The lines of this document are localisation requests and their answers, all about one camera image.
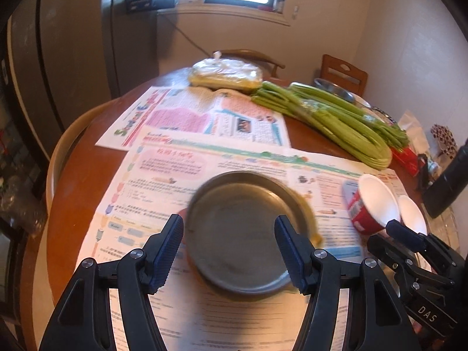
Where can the small bottle on windowsill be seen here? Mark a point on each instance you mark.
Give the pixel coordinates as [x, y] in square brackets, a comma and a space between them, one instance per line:
[278, 5]

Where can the large exercise newspaper sheet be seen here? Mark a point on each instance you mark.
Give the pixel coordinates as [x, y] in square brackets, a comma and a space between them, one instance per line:
[164, 175]

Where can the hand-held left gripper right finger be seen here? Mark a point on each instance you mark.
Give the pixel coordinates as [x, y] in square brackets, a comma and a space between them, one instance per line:
[290, 256]

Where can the grey refrigerator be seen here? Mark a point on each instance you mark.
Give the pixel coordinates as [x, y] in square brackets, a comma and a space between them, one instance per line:
[58, 62]

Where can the steel basin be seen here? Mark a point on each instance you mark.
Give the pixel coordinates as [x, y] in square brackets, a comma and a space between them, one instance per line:
[334, 89]

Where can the yellow shell-shaped plate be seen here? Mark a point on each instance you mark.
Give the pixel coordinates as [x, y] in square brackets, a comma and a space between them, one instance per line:
[316, 237]

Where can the brown wooden chair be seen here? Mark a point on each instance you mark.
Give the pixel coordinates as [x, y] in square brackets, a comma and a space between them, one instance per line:
[343, 71]

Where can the dotted dried flower bunch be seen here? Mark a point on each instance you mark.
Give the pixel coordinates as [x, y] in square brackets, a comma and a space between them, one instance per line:
[444, 140]

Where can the curved-back wooden chair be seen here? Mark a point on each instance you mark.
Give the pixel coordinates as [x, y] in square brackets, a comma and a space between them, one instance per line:
[256, 56]

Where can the green celery bunch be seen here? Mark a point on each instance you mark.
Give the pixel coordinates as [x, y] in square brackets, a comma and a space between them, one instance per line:
[347, 108]
[329, 128]

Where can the large red paper bowl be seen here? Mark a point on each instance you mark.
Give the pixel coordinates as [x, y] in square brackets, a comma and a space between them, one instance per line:
[376, 197]

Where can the beige chair backrest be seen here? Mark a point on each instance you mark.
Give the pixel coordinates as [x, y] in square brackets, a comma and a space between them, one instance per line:
[60, 153]

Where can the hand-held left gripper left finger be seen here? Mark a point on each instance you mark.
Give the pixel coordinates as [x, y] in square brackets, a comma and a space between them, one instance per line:
[166, 256]

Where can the small red paper bowl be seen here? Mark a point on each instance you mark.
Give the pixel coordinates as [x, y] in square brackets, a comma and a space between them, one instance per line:
[411, 212]

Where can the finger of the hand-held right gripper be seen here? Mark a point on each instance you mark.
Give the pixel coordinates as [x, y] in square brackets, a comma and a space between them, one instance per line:
[406, 234]
[384, 248]

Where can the plastic bag of yellow food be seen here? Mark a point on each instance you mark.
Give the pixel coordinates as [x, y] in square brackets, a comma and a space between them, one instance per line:
[226, 75]

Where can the black thermos bottle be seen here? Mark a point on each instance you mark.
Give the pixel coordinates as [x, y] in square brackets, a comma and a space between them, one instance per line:
[449, 186]

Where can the pink headline newspaper sheet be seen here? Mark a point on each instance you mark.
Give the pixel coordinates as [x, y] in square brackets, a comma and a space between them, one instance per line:
[175, 117]

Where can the stainless steel plate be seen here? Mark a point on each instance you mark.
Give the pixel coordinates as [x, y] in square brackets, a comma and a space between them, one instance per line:
[237, 234]

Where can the red tissue box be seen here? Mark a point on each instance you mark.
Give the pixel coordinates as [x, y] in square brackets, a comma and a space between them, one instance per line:
[406, 157]

